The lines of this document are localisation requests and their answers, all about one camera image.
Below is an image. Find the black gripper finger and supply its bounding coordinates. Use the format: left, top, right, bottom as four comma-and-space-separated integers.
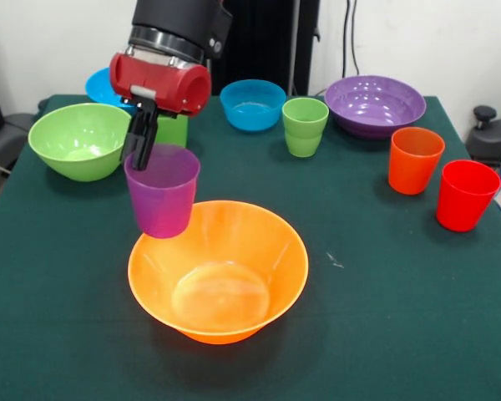
131, 99, 160, 173
119, 104, 148, 165

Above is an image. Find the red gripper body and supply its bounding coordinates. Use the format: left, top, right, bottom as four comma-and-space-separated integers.
109, 52, 213, 118

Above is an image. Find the green bowl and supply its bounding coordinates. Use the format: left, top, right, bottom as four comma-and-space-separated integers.
28, 103, 135, 183

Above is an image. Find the purple cup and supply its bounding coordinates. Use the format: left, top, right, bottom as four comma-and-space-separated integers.
124, 144, 201, 240

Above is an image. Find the orange bowl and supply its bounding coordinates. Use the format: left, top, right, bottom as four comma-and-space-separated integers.
128, 199, 310, 346

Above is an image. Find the plain green cup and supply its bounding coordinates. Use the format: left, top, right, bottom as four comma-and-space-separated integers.
152, 111, 190, 150

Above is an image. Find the large blue bowl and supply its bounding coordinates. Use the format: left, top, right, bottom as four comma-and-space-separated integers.
84, 66, 138, 117

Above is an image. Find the small blue bowl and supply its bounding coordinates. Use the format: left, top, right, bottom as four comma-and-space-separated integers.
219, 79, 287, 133

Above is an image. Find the stepped green cup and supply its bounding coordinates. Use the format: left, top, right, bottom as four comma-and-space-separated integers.
281, 97, 330, 159

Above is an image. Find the purple bowl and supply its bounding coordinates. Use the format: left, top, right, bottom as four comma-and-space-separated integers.
324, 75, 428, 140

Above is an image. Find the orange cup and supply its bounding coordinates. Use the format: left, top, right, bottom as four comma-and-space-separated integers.
387, 127, 446, 196

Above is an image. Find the dark green table cloth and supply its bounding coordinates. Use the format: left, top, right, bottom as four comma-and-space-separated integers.
0, 94, 501, 401

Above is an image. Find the red cup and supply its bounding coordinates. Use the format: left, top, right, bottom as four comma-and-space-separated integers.
436, 159, 501, 233

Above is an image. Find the grey base with knob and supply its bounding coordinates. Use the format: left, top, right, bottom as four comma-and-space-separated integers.
467, 105, 501, 166

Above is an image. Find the black hanging wall cable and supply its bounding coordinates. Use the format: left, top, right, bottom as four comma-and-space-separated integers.
342, 0, 362, 81

